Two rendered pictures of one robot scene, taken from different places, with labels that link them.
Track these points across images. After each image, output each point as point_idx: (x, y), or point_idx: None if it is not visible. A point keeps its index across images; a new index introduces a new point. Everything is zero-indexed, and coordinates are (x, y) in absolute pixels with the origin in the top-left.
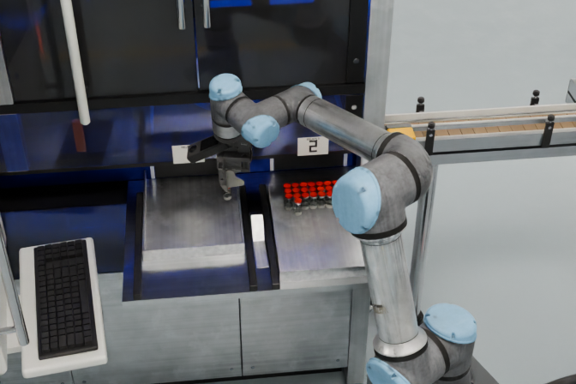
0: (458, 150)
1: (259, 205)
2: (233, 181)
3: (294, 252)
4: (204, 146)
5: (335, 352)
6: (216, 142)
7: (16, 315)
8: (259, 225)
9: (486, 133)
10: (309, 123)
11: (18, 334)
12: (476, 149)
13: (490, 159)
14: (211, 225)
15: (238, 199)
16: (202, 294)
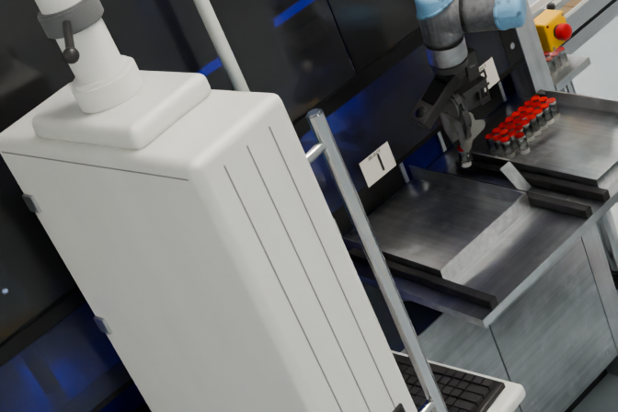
0: (582, 24)
1: (478, 175)
2: (474, 127)
3: (574, 171)
4: (432, 98)
5: (600, 342)
6: (444, 83)
7: (430, 374)
8: (514, 174)
9: None
10: None
11: (440, 406)
12: (595, 13)
13: (612, 18)
14: (461, 217)
15: (460, 177)
16: (548, 255)
